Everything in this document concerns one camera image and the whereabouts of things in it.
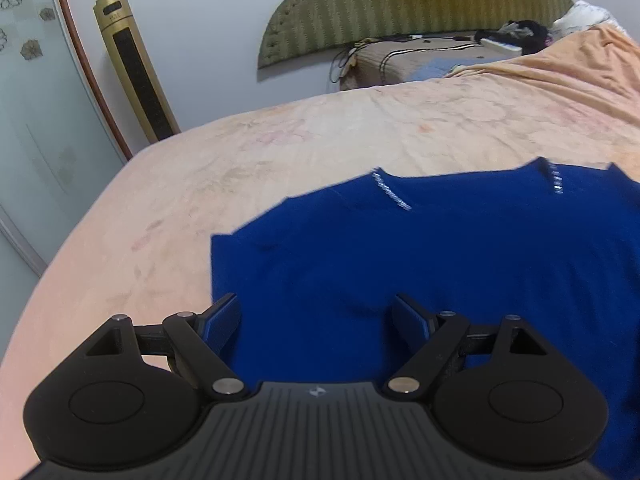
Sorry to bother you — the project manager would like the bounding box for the olive padded headboard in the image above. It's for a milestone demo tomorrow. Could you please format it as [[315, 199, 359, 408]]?
[[257, 0, 575, 70]]

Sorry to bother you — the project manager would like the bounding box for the frosted glass door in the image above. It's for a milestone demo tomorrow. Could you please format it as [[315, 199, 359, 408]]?
[[0, 0, 126, 278]]

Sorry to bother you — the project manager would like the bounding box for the brown curved door frame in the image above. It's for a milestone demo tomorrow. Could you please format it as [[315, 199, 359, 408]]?
[[49, 0, 135, 162]]

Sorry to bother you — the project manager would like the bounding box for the black cloth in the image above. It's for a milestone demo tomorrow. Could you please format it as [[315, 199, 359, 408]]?
[[474, 20, 551, 53]]

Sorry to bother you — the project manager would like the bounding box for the orange blanket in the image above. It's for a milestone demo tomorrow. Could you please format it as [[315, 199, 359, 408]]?
[[445, 22, 640, 161]]

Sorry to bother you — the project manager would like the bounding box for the pink bed blanket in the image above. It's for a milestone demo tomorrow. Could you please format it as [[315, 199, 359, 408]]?
[[0, 77, 640, 480]]

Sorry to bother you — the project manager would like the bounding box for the white fluffy pillow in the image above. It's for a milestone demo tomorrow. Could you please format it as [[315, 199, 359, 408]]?
[[551, 1, 623, 38]]

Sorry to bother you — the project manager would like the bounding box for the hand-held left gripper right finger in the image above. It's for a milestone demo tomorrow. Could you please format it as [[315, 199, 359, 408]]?
[[385, 294, 546, 402]]

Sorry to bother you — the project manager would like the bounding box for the gold tower fan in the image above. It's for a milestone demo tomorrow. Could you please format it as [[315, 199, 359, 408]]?
[[92, 0, 182, 145]]

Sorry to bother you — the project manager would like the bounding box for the dark charging cable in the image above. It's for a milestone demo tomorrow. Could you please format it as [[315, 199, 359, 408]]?
[[329, 42, 361, 83]]

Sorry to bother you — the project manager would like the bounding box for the blue v-neck sweater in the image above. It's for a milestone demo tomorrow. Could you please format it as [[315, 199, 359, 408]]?
[[210, 156, 640, 478]]

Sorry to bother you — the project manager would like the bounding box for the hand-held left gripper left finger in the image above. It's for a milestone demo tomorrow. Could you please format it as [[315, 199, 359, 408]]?
[[86, 294, 248, 402]]

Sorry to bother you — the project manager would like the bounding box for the white power strip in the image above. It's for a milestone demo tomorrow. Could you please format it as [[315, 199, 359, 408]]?
[[481, 37, 522, 57]]

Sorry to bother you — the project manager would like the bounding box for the brown striped pillow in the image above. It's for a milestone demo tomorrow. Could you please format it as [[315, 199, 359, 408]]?
[[339, 35, 501, 92]]

